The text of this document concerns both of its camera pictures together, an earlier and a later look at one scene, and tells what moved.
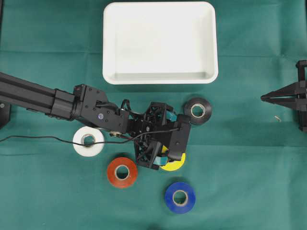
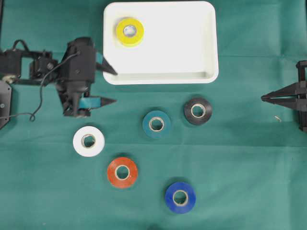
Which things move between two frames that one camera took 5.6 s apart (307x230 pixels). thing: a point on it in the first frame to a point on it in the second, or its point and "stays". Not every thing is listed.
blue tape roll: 190,200 stays
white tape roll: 78,138 stays
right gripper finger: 291,90 stays
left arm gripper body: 150,131 to 44,68
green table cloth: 247,165 stays
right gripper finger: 287,101 stays
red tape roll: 132,168 stays
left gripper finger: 160,160 to 103,101
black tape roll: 207,114 stays
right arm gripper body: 300,94 stays
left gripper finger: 171,109 to 105,67
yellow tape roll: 172,165 to 127,40
